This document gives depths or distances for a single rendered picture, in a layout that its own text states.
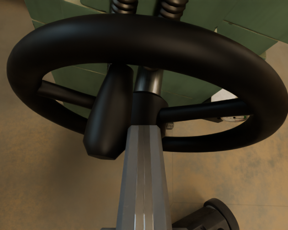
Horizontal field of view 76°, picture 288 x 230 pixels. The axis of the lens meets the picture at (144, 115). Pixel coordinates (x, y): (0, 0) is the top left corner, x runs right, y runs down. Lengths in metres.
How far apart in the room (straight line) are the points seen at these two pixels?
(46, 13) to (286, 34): 0.40
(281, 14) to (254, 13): 0.04
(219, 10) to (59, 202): 0.98
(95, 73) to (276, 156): 1.38
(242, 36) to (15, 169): 1.02
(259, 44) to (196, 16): 0.20
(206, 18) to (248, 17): 0.14
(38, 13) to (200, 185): 1.08
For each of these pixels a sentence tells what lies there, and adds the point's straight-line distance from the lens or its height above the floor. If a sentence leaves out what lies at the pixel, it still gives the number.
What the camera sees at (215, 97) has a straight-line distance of 0.55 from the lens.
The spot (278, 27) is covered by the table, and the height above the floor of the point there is 0.86.
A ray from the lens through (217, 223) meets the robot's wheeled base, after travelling 1.00.
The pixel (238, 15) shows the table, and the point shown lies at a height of 0.86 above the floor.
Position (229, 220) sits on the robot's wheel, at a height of 0.20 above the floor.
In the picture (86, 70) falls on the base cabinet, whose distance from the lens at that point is 0.51.
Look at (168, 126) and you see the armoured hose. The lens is 0.50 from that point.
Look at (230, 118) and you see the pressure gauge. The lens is 0.52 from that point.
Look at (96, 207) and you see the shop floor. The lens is 1.03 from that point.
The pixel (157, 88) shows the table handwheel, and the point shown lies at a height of 0.83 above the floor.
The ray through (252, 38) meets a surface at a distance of 0.38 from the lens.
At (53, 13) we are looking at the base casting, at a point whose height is 0.74.
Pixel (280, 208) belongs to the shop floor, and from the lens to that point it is 1.56.
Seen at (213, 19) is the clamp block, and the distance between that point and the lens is 0.21.
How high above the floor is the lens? 1.02
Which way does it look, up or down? 66 degrees down
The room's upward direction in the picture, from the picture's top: 40 degrees clockwise
